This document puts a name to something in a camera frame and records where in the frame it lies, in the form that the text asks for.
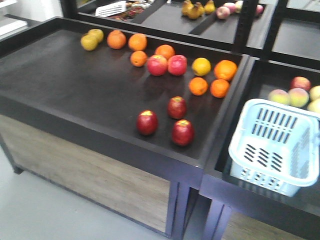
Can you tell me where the yellow apple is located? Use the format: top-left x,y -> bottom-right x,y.
87,28 -> 104,43
80,34 -> 99,51

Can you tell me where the yellow round citrus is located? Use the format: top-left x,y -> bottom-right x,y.
191,57 -> 212,77

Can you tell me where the knobbed orange leftmost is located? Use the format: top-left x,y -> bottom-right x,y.
106,30 -> 127,50

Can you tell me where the large orange far right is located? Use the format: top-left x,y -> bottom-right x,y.
213,60 -> 238,82

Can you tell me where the small orange centre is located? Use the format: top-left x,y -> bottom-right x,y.
130,50 -> 148,67

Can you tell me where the small orange lower right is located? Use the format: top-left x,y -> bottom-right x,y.
210,79 -> 230,99

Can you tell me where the small orange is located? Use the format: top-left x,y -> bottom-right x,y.
210,79 -> 230,99
188,77 -> 209,96
130,50 -> 148,67

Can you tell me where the pink red apple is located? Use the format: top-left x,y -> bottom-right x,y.
167,54 -> 188,76
147,54 -> 168,77

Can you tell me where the white perforated grater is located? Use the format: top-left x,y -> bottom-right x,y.
95,0 -> 127,18

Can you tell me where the red peach apple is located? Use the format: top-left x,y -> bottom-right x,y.
290,76 -> 312,92

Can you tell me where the pink red apple right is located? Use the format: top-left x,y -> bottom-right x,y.
167,54 -> 188,76

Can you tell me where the peach right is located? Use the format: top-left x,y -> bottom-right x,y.
288,88 -> 310,108

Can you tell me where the orange behind apples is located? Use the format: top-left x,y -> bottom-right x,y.
154,44 -> 176,60

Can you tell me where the brown pear right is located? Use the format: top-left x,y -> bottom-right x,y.
203,0 -> 216,15

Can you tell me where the light blue plastic basket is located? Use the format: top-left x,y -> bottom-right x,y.
228,98 -> 320,197

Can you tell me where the brown pear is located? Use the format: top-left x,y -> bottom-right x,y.
187,2 -> 204,20
203,0 -> 216,15
181,0 -> 194,16

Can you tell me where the black upper tray shelf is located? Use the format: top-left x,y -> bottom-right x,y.
60,0 -> 320,69

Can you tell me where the pink red apple left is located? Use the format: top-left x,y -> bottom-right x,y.
147,54 -> 168,77

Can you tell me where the yellow apple back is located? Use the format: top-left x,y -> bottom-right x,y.
87,28 -> 104,43

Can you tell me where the dark red apple upper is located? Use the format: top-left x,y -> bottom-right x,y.
167,96 -> 187,120

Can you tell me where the yellow apple front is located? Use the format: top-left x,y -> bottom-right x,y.
80,34 -> 99,51

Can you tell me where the dark red apple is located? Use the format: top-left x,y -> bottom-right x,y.
136,109 -> 159,136
167,96 -> 187,120
171,119 -> 195,147

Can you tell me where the brown pear middle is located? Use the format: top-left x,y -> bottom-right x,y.
187,2 -> 204,20

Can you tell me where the dark red apple right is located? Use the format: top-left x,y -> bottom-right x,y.
171,119 -> 195,147

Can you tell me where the black wooden display stand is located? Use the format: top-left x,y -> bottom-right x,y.
0,16 -> 251,240

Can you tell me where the dark red apple left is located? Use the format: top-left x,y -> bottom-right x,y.
136,109 -> 159,136

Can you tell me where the brown pear left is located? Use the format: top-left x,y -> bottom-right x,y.
181,0 -> 194,16

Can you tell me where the small orange lower left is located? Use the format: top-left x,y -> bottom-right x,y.
188,77 -> 209,96

